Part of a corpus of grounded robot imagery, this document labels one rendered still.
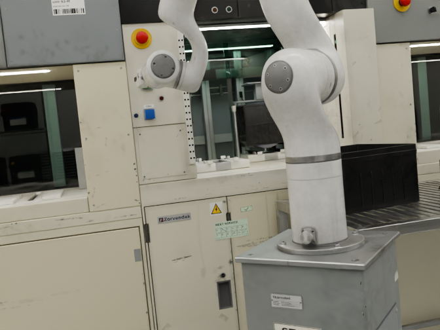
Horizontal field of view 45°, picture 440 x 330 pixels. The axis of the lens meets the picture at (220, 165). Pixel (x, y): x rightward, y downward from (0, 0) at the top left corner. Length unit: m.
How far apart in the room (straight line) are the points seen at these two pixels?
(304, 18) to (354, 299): 0.58
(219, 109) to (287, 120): 1.65
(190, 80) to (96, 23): 0.51
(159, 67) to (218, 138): 1.41
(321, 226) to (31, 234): 1.01
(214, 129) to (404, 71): 1.06
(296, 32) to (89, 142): 0.84
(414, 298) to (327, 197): 1.14
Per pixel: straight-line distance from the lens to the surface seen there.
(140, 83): 1.51
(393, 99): 2.07
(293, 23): 1.17
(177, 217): 1.80
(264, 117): 2.29
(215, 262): 1.85
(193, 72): 1.38
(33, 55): 1.78
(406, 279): 2.16
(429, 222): 1.41
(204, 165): 2.00
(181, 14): 1.34
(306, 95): 1.05
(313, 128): 1.09
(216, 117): 2.73
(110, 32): 1.78
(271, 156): 2.30
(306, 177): 1.11
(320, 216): 1.12
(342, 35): 1.96
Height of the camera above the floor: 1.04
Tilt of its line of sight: 4 degrees down
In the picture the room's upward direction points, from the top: 6 degrees counter-clockwise
